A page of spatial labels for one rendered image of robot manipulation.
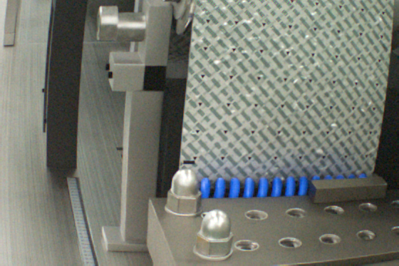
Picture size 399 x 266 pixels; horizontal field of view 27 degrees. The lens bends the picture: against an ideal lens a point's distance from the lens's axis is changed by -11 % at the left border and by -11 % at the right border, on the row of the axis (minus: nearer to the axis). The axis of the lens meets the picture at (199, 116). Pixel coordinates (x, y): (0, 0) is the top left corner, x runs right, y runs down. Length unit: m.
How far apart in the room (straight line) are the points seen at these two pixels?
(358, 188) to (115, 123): 0.64
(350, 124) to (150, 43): 0.24
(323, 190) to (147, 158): 0.22
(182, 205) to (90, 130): 0.59
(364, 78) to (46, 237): 0.44
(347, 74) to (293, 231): 0.20
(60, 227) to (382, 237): 0.45
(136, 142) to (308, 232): 0.26
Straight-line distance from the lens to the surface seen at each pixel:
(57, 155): 1.29
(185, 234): 0.85
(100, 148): 1.38
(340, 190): 0.95
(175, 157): 1.03
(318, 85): 0.96
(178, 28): 0.95
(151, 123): 1.02
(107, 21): 0.97
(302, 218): 0.91
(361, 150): 1.01
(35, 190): 1.22
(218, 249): 0.80
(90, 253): 1.06
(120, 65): 0.98
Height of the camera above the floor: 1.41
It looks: 19 degrees down
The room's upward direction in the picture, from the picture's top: 5 degrees clockwise
